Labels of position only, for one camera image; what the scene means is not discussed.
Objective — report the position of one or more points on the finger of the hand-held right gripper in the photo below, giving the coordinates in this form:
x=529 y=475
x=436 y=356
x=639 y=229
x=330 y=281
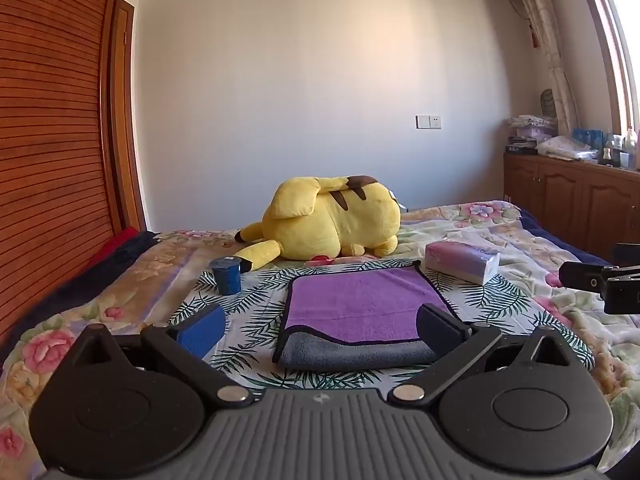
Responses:
x=582 y=275

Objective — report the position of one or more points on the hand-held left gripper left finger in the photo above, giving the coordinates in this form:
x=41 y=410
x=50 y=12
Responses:
x=202 y=331

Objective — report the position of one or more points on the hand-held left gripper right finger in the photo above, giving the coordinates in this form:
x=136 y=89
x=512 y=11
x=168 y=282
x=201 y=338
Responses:
x=441 y=332

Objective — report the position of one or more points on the purple and grey towel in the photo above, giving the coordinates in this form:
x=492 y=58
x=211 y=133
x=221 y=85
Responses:
x=360 y=300

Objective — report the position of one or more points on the leaf print cloth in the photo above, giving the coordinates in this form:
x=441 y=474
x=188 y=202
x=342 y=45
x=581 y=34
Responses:
x=250 y=310

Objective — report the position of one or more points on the blue cup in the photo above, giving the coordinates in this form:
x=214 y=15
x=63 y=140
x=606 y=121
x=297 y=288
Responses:
x=226 y=277

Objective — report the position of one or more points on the pink tissue pack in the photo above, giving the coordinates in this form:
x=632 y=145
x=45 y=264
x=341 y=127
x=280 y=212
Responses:
x=460 y=260

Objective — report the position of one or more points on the wooden cabinet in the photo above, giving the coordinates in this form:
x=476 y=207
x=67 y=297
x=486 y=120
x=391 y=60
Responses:
x=565 y=195

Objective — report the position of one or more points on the red cloth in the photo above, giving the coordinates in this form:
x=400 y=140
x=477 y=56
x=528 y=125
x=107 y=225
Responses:
x=112 y=247

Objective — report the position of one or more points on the group of bottles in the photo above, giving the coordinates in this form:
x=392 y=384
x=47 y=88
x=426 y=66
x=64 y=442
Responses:
x=622 y=152

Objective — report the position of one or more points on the white plastic bag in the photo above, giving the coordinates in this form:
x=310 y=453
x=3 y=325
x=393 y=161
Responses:
x=565 y=147

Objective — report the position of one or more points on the blue boxes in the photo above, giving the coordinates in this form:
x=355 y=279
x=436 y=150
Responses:
x=589 y=138

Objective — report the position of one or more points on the stack of folded linens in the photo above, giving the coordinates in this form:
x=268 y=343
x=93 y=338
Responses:
x=530 y=132

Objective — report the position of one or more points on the yellow plush toy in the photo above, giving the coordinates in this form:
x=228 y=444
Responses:
x=325 y=220

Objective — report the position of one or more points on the grey round fan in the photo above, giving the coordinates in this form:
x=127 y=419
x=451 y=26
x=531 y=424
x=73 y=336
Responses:
x=548 y=102

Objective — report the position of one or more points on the patterned curtain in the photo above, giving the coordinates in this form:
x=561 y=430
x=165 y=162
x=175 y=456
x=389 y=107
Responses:
x=550 y=50

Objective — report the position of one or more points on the window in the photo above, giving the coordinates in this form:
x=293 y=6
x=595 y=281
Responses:
x=622 y=50

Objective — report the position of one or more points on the wooden slatted wardrobe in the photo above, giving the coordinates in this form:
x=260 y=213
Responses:
x=55 y=135

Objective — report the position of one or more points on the white wall socket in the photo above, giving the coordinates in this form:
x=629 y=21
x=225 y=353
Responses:
x=428 y=121

